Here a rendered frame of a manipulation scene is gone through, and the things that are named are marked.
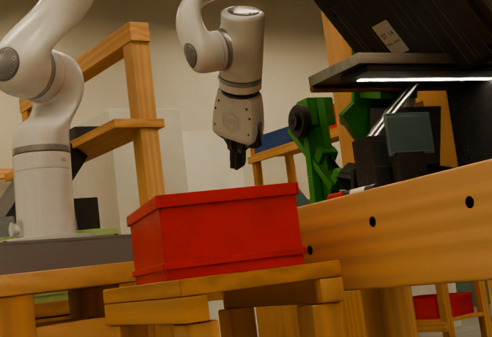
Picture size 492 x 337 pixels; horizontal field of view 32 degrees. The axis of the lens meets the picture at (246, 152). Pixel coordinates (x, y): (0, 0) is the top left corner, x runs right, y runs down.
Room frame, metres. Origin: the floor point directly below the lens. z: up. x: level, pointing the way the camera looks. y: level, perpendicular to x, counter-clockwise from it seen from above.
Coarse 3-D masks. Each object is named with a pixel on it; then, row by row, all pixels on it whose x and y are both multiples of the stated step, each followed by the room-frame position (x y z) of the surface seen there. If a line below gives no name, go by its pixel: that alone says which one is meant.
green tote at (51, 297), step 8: (80, 232) 2.22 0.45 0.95; (88, 232) 2.23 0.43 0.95; (96, 232) 2.24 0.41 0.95; (104, 232) 2.25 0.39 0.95; (112, 232) 2.26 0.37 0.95; (0, 240) 2.13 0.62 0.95; (40, 296) 2.17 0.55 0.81; (48, 296) 2.18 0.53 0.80; (56, 296) 2.19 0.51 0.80; (64, 296) 2.20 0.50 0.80
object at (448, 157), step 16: (336, 32) 2.39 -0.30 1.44; (336, 48) 2.40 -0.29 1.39; (336, 96) 2.43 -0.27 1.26; (432, 96) 2.07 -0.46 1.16; (336, 112) 2.44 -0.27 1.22; (448, 112) 2.03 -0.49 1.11; (448, 128) 2.04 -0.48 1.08; (448, 144) 2.04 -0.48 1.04; (352, 160) 2.40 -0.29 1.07; (448, 160) 2.05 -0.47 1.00
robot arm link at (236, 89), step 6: (222, 78) 1.65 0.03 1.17; (222, 84) 1.66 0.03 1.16; (228, 84) 1.64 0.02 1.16; (234, 84) 1.64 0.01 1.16; (240, 84) 1.64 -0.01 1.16; (246, 84) 1.64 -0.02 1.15; (252, 84) 1.64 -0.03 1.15; (258, 84) 1.66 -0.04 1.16; (228, 90) 1.65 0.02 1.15; (234, 90) 1.64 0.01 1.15; (240, 90) 1.64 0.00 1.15; (246, 90) 1.65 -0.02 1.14; (252, 90) 1.65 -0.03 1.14; (258, 90) 1.67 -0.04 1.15
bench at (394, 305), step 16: (384, 288) 2.37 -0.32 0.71; (400, 288) 2.40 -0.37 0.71; (368, 304) 2.42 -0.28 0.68; (384, 304) 2.37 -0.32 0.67; (400, 304) 2.40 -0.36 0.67; (368, 320) 2.43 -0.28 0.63; (384, 320) 2.37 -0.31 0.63; (400, 320) 2.39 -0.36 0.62; (160, 336) 2.16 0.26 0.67; (368, 336) 2.44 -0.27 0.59; (384, 336) 2.37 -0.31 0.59; (400, 336) 2.39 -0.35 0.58
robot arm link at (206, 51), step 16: (192, 0) 1.57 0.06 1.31; (208, 0) 1.63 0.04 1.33; (176, 16) 1.61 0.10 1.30; (192, 16) 1.56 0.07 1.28; (192, 32) 1.56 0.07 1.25; (208, 32) 1.57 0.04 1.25; (192, 48) 1.57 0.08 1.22; (208, 48) 1.56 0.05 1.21; (224, 48) 1.58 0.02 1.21; (192, 64) 1.59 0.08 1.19; (208, 64) 1.57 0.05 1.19; (224, 64) 1.59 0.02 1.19
